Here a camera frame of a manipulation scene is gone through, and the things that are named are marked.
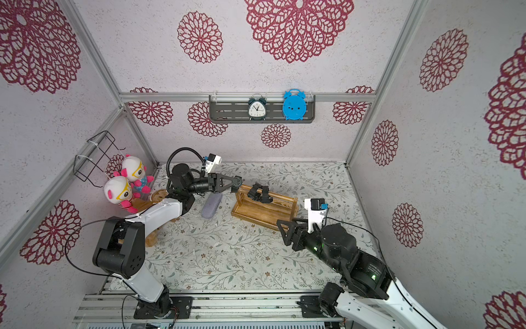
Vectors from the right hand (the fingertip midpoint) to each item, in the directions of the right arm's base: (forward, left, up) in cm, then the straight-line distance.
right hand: (282, 220), depth 61 cm
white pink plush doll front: (+19, +67, -11) cm, 70 cm away
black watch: (+14, +6, -9) cm, 18 cm away
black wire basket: (+22, +70, +4) cm, 73 cm away
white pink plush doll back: (+31, +66, -13) cm, 74 cm away
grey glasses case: (+23, +33, -29) cm, 49 cm away
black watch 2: (+16, +10, -9) cm, 21 cm away
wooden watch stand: (+21, +5, -32) cm, 39 cm away
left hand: (+17, +16, -4) cm, 24 cm away
